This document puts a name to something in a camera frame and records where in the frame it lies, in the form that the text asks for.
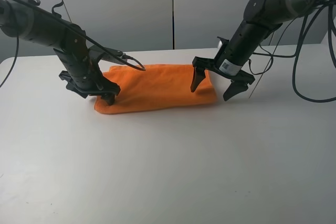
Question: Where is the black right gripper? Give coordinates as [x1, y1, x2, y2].
[191, 57, 255, 101]

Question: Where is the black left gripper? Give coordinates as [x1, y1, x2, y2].
[59, 71, 120, 106]

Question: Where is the orange terry towel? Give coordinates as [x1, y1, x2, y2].
[94, 64, 217, 114]

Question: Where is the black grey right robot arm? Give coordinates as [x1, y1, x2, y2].
[191, 0, 335, 101]

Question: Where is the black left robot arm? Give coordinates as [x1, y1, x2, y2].
[1, 0, 123, 105]

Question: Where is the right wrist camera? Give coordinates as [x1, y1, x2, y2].
[217, 36, 229, 50]

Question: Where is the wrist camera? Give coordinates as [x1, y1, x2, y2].
[217, 36, 229, 50]
[88, 45, 124, 65]

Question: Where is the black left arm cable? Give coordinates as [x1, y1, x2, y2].
[0, 0, 147, 88]

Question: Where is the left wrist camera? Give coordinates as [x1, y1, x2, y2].
[88, 45, 124, 65]

